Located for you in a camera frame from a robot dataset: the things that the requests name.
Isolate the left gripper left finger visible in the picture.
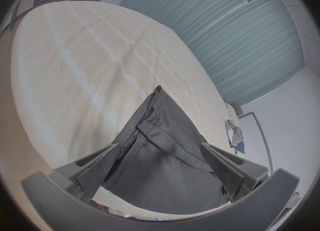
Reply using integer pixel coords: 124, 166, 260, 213
51, 143, 120, 199

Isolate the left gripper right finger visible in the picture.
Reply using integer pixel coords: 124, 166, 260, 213
200, 142, 269, 198

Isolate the black T-shirt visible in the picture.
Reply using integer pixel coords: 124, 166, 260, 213
101, 85, 232, 209

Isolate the pile of clothes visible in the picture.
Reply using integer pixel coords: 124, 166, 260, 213
224, 119, 246, 155

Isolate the bed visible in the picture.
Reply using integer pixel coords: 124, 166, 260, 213
10, 0, 273, 215

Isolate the white printed pillow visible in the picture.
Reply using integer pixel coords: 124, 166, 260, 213
224, 101, 238, 122

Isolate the blue-green curtain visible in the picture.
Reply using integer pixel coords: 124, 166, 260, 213
119, 0, 274, 44
186, 0, 307, 106

